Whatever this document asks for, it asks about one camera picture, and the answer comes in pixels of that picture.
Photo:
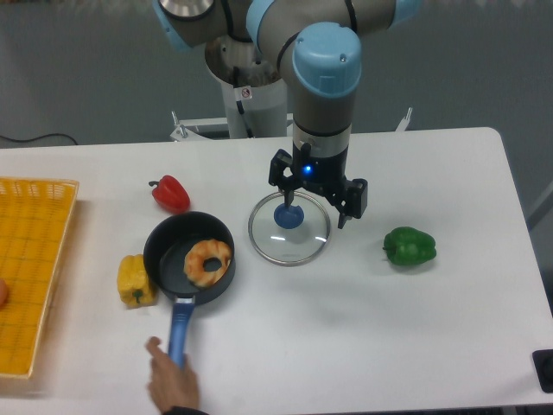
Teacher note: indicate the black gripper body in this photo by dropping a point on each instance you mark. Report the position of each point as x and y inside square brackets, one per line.
[322, 175]

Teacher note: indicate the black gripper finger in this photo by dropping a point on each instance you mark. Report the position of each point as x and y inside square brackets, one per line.
[281, 175]
[349, 197]

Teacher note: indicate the glass pot lid blue knob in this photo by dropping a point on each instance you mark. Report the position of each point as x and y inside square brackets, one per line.
[289, 235]

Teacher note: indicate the black saucepan blue handle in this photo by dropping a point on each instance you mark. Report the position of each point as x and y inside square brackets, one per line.
[164, 256]

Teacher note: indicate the dark sleeve forearm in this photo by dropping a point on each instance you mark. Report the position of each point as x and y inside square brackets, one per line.
[182, 410]

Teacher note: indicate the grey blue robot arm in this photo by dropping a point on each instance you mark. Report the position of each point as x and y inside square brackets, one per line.
[314, 47]

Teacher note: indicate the person's hand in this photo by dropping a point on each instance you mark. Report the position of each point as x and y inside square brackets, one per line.
[169, 385]

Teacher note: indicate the green bell pepper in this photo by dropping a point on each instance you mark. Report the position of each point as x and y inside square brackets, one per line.
[407, 246]

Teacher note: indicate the red bell pepper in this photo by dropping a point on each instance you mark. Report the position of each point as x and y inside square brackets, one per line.
[170, 195]

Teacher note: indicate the glazed donut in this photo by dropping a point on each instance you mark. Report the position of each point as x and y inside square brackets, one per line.
[207, 262]

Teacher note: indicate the yellow bell pepper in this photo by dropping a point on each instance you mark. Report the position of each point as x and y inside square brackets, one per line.
[134, 286]

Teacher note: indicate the black table corner device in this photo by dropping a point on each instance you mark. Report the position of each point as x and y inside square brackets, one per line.
[543, 363]

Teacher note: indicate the yellow woven basket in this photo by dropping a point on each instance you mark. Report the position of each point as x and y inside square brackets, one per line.
[35, 216]

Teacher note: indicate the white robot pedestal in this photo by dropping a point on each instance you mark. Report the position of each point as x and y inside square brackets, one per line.
[253, 94]

